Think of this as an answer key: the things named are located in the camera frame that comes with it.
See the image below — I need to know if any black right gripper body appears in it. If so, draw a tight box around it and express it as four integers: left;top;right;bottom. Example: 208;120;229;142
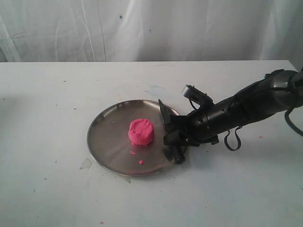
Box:
182;107;219;145

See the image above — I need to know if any black knife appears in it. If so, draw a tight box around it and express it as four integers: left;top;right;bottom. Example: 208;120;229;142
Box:
158;99;185;165

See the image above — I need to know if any pink dough lump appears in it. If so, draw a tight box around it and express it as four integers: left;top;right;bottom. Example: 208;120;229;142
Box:
128;119;155;146

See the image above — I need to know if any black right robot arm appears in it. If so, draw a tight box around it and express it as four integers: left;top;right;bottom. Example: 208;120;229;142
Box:
159;70;303;146

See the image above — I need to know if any round steel plate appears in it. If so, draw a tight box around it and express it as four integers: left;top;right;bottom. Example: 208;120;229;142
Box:
87;100;175;176

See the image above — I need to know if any white backdrop curtain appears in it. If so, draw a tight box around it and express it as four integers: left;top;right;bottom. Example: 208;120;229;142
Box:
0;0;303;67

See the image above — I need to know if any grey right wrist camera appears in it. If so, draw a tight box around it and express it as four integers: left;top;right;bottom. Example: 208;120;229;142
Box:
182;85;214;110

